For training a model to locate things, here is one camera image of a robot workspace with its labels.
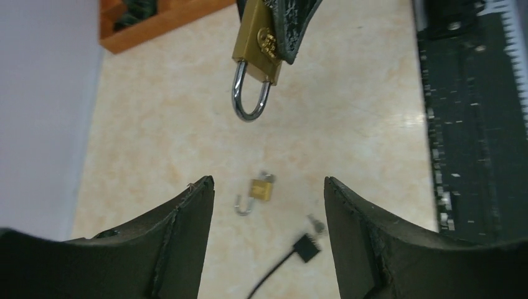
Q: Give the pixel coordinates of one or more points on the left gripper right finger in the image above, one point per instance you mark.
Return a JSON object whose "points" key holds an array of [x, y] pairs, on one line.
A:
{"points": [[380, 255]]}

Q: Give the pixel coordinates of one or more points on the dark rosette right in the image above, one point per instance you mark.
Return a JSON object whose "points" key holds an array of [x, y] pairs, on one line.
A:
{"points": [[136, 12]]}

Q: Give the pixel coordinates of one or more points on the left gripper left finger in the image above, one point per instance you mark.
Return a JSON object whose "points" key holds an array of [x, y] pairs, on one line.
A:
{"points": [[159, 254]]}

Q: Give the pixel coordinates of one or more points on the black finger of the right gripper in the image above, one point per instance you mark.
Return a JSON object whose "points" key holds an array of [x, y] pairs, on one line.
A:
{"points": [[290, 20]]}

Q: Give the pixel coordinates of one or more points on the wooden compartment tray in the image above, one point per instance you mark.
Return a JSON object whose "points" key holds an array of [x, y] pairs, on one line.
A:
{"points": [[170, 16]]}

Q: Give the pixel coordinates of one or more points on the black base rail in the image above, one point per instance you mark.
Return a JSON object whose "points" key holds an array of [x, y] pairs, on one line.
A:
{"points": [[473, 63]]}

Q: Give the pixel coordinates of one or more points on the black cable lock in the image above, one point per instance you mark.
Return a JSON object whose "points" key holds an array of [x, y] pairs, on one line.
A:
{"points": [[306, 248]]}

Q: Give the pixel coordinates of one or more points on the brass padlock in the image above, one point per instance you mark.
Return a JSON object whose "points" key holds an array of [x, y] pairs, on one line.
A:
{"points": [[256, 55], [260, 190]]}

